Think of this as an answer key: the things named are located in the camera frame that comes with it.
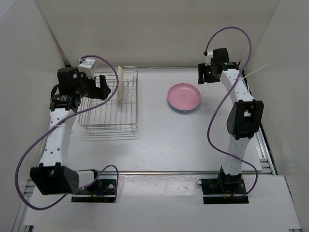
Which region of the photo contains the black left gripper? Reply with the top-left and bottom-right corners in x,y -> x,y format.
73,70 -> 111,100

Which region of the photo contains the cream plastic plate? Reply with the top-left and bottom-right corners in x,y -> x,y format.
117,66 -> 124,103

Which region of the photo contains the pink plastic plate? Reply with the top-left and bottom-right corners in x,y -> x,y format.
167,83 -> 201,110

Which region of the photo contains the blue plastic plate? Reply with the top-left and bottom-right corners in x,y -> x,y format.
167,101 -> 201,115

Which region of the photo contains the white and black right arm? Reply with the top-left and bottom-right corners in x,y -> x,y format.
198,48 -> 264,193

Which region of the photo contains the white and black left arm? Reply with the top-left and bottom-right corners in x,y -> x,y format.
30,65 -> 111,195

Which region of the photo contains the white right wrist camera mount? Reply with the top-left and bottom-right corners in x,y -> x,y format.
204,50 -> 213,66

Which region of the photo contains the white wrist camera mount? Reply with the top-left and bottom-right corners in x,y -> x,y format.
78,58 -> 97,80
204,50 -> 213,66

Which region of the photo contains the chrome wire dish rack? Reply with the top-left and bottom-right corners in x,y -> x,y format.
78,66 -> 139,133

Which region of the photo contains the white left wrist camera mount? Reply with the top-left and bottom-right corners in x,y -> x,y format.
78,58 -> 97,80

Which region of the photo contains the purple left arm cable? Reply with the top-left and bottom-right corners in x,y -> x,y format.
14,55 -> 121,210

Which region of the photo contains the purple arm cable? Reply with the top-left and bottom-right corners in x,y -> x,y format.
14,55 -> 121,210
204,26 -> 258,199

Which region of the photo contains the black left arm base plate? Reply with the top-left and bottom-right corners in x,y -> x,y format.
71,177 -> 118,203

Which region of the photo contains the aluminium table frame rail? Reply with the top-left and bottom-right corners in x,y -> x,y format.
241,70 -> 276,176

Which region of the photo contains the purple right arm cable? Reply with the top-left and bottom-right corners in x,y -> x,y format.
204,26 -> 258,199

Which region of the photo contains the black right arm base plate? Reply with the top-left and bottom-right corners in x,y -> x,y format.
196,178 -> 249,205

